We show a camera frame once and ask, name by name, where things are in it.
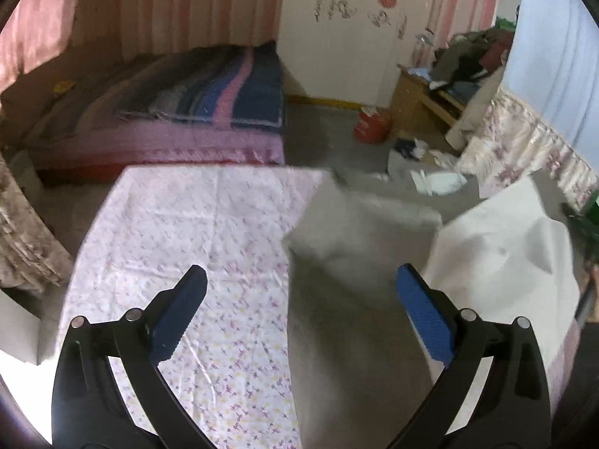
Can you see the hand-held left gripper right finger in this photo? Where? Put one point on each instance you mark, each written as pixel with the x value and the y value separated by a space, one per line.
pixel 423 313

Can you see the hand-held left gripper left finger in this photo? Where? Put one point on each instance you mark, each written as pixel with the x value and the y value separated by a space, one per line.
pixel 175 320

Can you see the grey and white jacket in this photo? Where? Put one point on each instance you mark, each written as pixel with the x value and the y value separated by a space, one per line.
pixel 355 299

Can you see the scattered clothes on floor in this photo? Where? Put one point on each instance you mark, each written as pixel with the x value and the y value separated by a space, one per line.
pixel 426 163

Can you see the pile of clothes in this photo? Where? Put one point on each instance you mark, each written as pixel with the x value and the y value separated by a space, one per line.
pixel 472 56

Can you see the pink floral table sheet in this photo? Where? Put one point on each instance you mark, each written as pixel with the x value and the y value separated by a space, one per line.
pixel 187 224

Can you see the blue floral curtain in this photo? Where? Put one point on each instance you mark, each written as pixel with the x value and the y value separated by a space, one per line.
pixel 538 117
pixel 25 234

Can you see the red bucket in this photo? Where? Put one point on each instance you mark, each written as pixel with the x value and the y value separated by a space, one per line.
pixel 372 124

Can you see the bed with purple cover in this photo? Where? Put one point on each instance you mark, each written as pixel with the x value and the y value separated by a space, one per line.
pixel 140 117

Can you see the wooden desk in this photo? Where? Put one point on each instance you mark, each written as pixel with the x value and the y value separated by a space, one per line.
pixel 421 103

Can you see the striped blue pink blanket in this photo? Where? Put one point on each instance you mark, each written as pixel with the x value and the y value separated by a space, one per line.
pixel 234 93

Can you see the small yellow object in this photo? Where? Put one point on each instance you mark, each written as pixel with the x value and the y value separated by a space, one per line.
pixel 64 87

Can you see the white wardrobe with decals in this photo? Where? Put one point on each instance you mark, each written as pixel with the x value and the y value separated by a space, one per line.
pixel 346 37

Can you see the pink window curtain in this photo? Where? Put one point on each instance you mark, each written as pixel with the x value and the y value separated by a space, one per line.
pixel 32 23

